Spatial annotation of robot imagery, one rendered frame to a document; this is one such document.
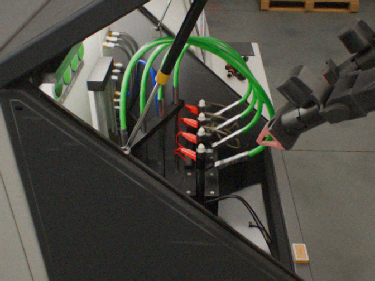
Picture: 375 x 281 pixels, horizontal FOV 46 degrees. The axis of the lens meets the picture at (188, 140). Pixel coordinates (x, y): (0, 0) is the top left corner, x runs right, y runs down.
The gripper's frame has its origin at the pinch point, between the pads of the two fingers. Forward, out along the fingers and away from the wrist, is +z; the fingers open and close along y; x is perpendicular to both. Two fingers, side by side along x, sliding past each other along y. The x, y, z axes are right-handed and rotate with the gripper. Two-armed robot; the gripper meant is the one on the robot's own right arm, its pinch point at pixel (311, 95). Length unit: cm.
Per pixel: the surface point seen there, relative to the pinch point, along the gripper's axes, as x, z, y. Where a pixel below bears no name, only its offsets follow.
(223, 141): 10.5, 24.1, 6.4
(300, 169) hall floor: -126, 83, -88
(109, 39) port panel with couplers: 2, 33, 48
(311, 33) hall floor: -381, 90, -84
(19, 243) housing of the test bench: 62, 43, 30
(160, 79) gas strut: 52, -2, 36
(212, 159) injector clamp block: 7.2, 33.2, 2.3
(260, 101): 8.0, 8.8, 9.3
